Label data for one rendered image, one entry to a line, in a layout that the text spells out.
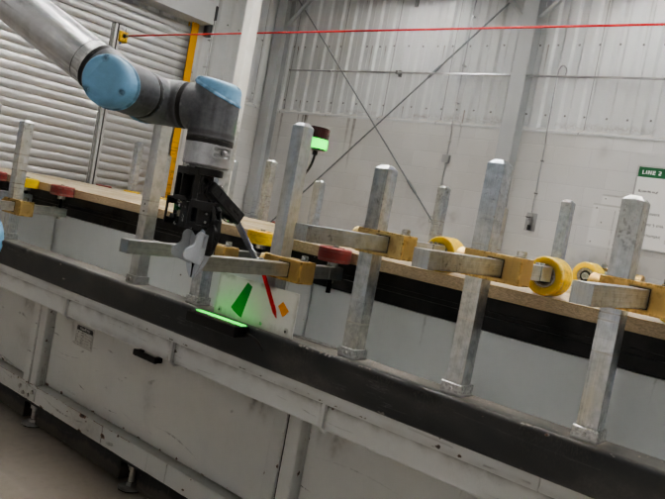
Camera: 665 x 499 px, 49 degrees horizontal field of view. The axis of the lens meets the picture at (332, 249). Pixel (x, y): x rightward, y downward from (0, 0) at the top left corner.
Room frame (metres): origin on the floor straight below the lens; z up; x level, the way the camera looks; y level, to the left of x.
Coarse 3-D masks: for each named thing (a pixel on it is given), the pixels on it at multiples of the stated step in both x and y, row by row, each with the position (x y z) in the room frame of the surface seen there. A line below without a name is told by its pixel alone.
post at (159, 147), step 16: (160, 128) 1.94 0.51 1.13; (160, 144) 1.95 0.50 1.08; (160, 160) 1.95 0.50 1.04; (160, 176) 1.96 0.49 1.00; (144, 192) 1.96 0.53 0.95; (160, 192) 1.97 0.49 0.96; (144, 208) 1.95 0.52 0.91; (144, 224) 1.94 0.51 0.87; (144, 240) 1.95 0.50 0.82; (144, 256) 1.96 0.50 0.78; (144, 272) 1.96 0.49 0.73
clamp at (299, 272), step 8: (264, 256) 1.64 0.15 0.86; (272, 256) 1.62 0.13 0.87; (280, 256) 1.61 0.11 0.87; (288, 256) 1.64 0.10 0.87; (296, 264) 1.58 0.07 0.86; (304, 264) 1.58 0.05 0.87; (312, 264) 1.60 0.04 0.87; (288, 272) 1.59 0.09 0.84; (296, 272) 1.58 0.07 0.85; (304, 272) 1.58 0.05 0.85; (312, 272) 1.60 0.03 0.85; (288, 280) 1.59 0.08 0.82; (296, 280) 1.57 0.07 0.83; (304, 280) 1.58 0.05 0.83; (312, 280) 1.60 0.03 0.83
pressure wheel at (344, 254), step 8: (320, 248) 1.72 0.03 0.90; (328, 248) 1.70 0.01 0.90; (336, 248) 1.73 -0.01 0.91; (320, 256) 1.71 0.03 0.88; (328, 256) 1.69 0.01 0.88; (336, 256) 1.69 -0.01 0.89; (344, 256) 1.70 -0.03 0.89; (336, 264) 1.72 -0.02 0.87; (328, 280) 1.73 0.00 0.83; (328, 288) 1.73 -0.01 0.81
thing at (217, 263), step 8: (216, 256) 1.43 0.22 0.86; (224, 256) 1.46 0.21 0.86; (232, 256) 1.49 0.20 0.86; (208, 264) 1.41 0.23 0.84; (216, 264) 1.43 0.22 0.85; (224, 264) 1.44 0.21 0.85; (232, 264) 1.46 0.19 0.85; (240, 264) 1.48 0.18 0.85; (248, 264) 1.50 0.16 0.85; (256, 264) 1.51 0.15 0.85; (264, 264) 1.53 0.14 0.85; (272, 264) 1.55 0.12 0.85; (280, 264) 1.57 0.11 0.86; (288, 264) 1.59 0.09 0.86; (320, 264) 1.71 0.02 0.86; (328, 264) 1.71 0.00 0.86; (232, 272) 1.46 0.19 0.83; (240, 272) 1.48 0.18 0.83; (248, 272) 1.50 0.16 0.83; (256, 272) 1.52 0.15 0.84; (264, 272) 1.54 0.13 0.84; (272, 272) 1.55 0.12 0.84; (280, 272) 1.57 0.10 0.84; (320, 272) 1.68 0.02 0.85; (328, 272) 1.70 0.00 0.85; (336, 272) 1.72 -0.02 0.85
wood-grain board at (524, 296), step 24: (0, 168) 3.48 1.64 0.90; (96, 192) 2.65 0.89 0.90; (120, 192) 3.21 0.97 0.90; (168, 216) 2.20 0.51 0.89; (384, 264) 1.69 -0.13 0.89; (408, 264) 1.68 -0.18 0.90; (456, 288) 1.56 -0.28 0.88; (504, 288) 1.49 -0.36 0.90; (528, 288) 1.62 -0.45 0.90; (552, 312) 1.42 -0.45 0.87; (576, 312) 1.39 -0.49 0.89; (648, 336) 1.31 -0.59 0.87
